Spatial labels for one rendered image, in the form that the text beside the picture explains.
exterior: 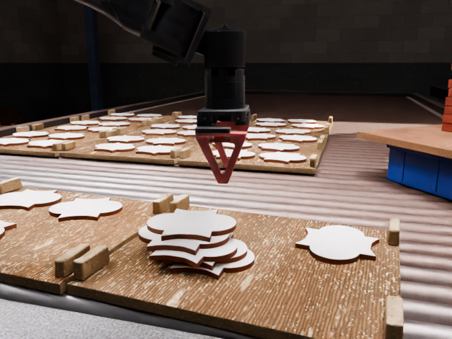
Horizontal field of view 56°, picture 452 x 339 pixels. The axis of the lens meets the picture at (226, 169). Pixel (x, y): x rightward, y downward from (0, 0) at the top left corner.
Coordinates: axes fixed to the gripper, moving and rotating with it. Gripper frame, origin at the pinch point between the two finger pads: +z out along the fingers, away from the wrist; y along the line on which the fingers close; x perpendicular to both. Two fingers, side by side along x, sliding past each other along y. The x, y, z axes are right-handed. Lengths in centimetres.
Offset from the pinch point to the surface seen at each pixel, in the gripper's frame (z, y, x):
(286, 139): 12, -97, 13
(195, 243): 9.3, 6.0, -3.9
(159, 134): 11, -106, -37
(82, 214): 11.4, -10.9, -28.0
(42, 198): 11.2, -19.2, -40.1
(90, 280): 12.5, 11.6, -17.2
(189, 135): 11, -104, -25
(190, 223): 8.4, 0.7, -5.5
